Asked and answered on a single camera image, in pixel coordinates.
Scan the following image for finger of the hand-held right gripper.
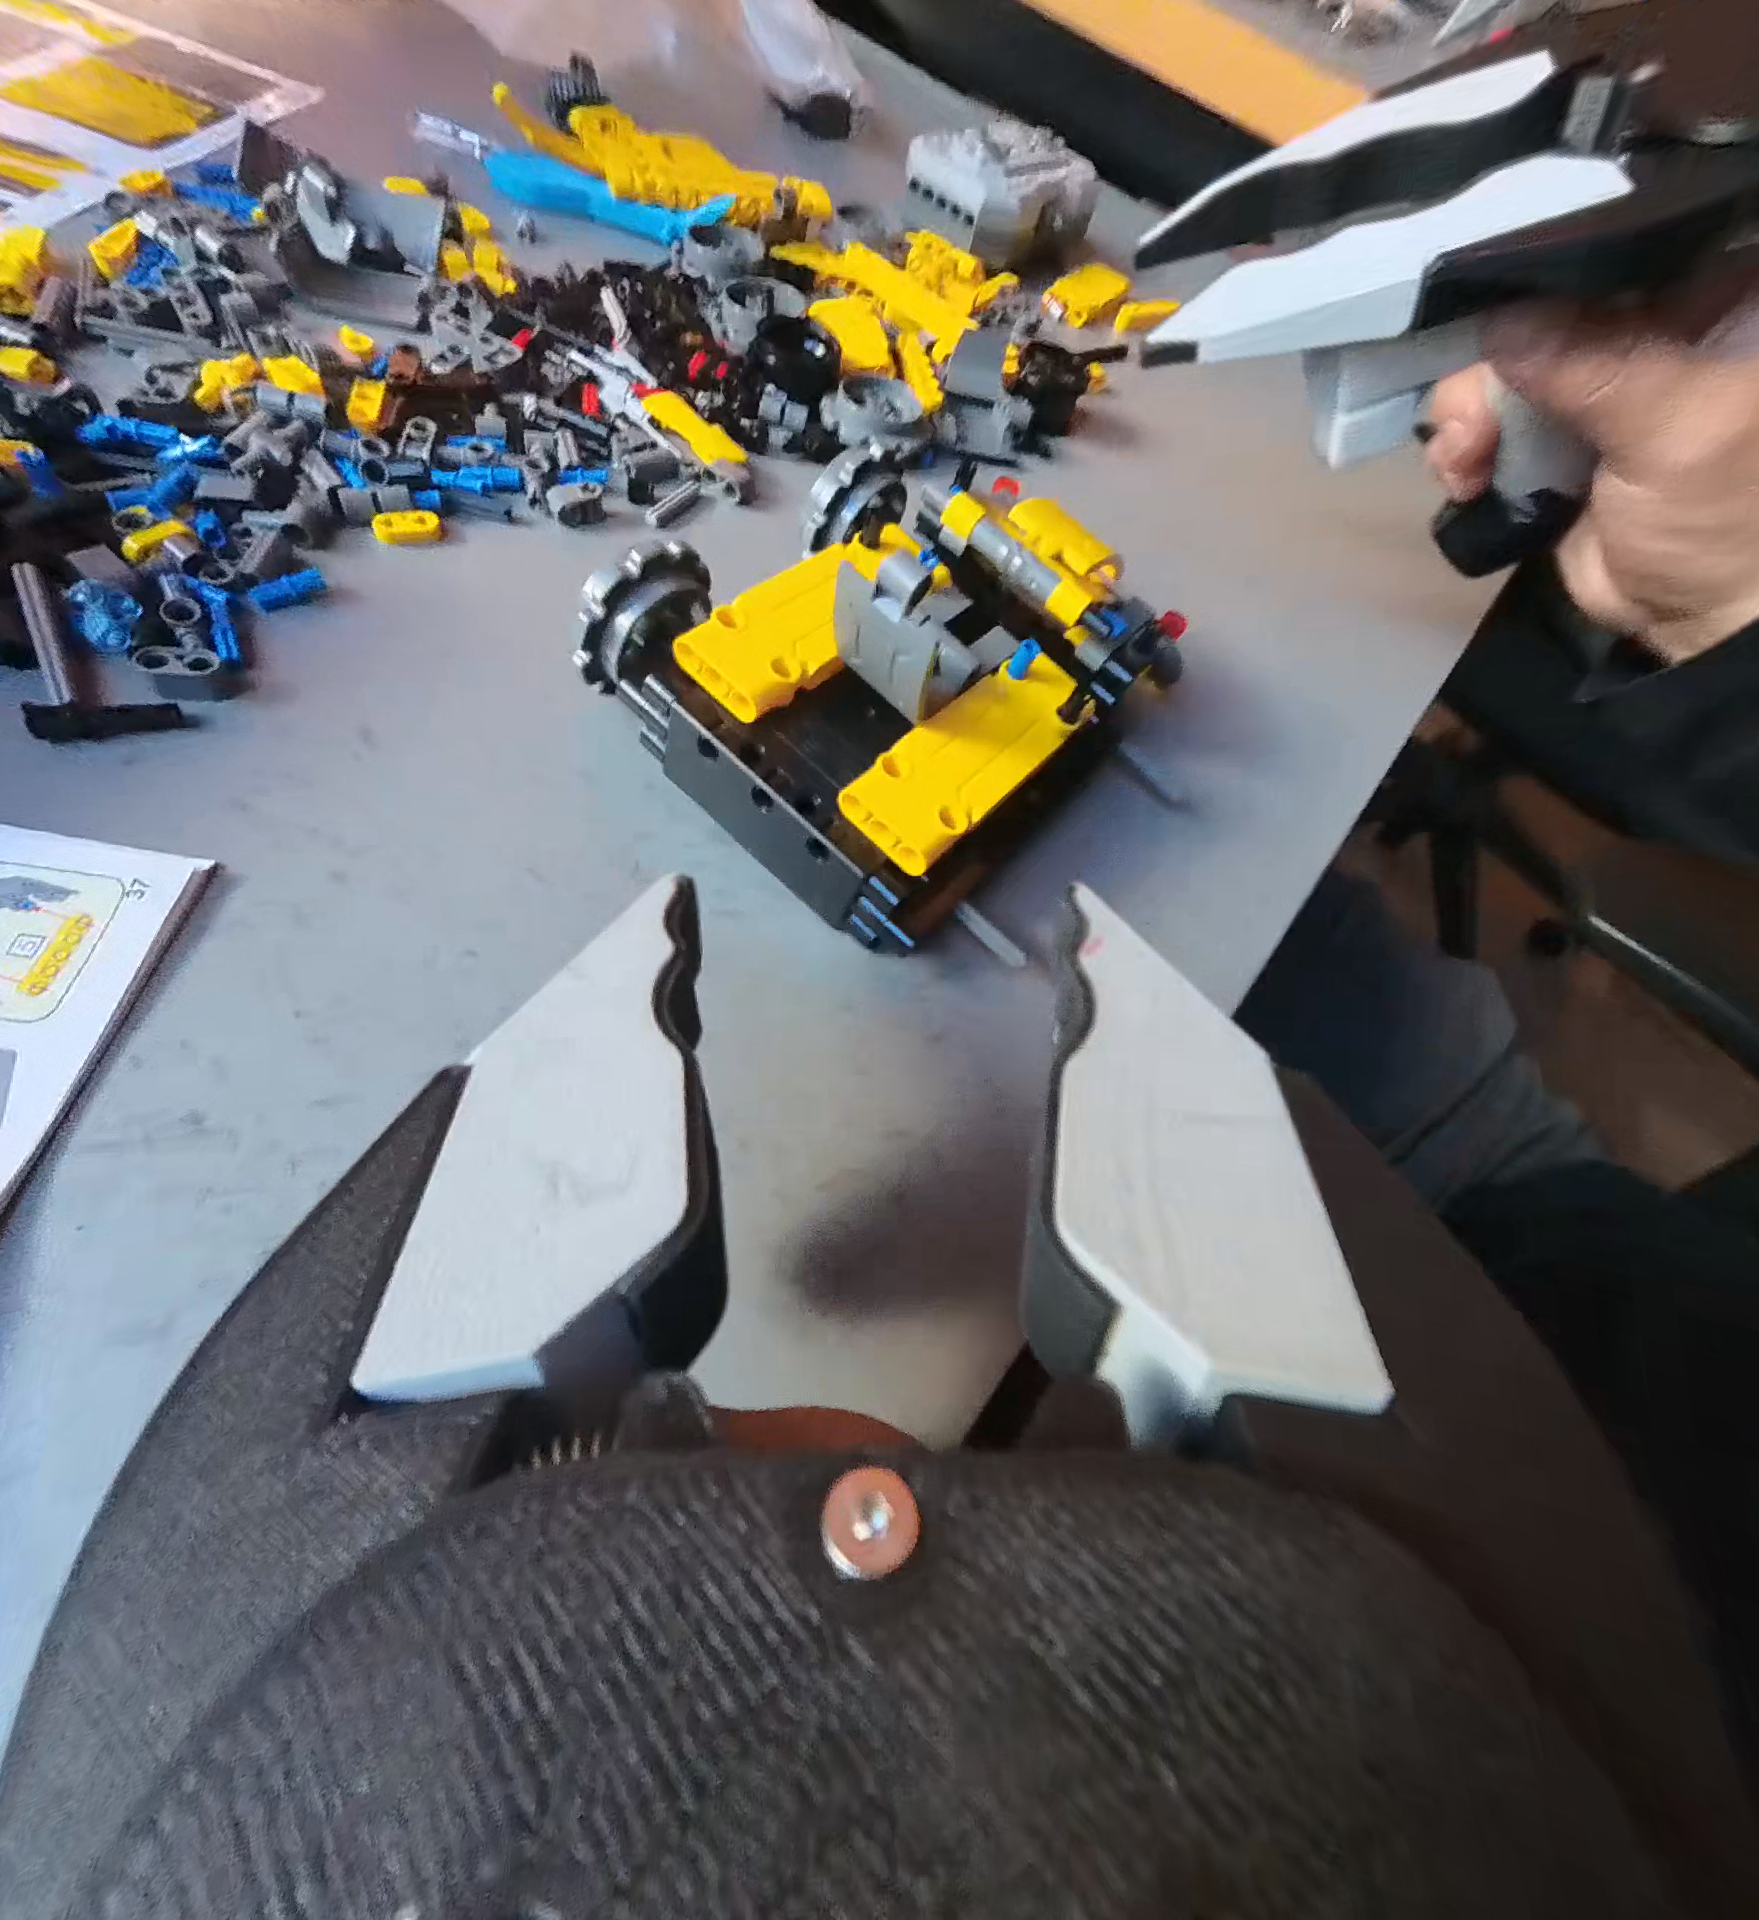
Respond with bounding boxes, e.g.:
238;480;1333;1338
1137;152;1638;472
1134;52;1621;273

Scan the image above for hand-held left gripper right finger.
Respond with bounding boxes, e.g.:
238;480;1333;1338
1019;882;1399;1454

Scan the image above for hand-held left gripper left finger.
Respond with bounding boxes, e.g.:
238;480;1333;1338
350;874;730;1403

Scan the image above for black yellow toy block vehicle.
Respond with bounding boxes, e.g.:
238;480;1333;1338
572;472;1197;954

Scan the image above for pile of building block parts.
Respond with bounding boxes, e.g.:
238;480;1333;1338
0;52;1189;744

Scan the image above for person's right forearm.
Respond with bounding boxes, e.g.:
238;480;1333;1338
1434;554;1759;887

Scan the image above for grey desk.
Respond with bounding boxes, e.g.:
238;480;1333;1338
0;0;1512;1878

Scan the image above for person's right hand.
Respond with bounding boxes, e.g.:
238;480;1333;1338
1418;255;1759;665

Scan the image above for wooden table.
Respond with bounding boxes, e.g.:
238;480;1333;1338
820;0;1376;203

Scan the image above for grey studded motor block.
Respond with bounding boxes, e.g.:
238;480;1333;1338
904;119;1102;256

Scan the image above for person's legs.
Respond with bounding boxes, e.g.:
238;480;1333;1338
1238;870;1759;1848

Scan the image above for black office chair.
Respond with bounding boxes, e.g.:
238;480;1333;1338
1374;721;1759;1119

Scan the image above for instruction booklet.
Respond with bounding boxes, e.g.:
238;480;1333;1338
0;810;217;1330

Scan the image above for loose clear plastic bag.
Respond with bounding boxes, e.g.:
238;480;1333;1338
736;0;881;143

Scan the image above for blue plastic toy part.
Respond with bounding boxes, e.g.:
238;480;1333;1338
487;142;730;248

